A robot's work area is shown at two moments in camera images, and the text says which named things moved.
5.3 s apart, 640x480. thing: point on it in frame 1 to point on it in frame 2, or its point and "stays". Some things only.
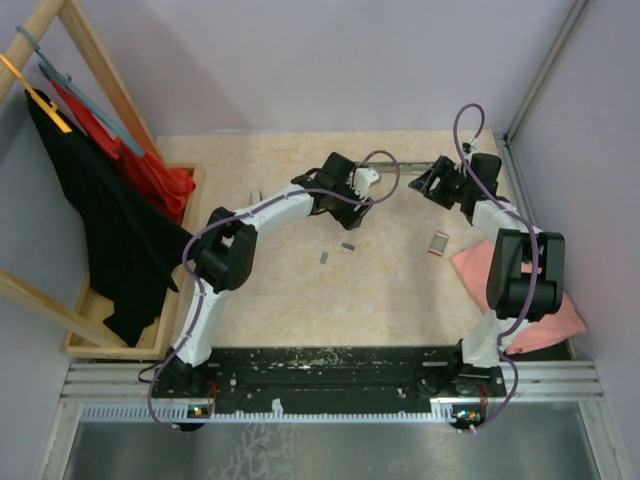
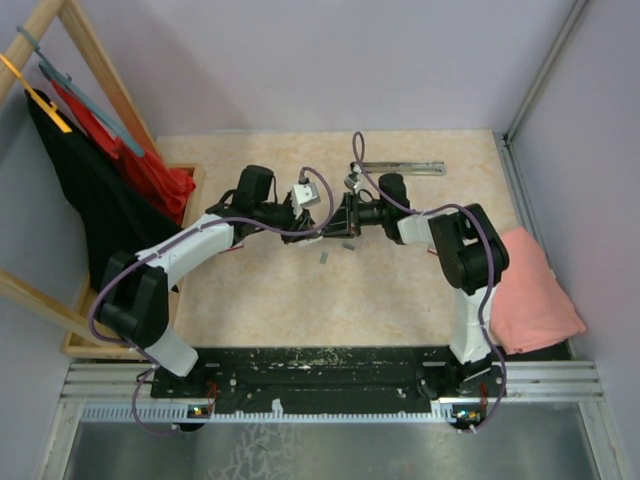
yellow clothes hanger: x=49 y=108 stays
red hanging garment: x=167 y=186 stays
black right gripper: x=444 y=170 to x=345 y=221
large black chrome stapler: x=403 y=167 stays
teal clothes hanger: x=54 y=73 stays
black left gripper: x=351 y=219 to x=301 y=223
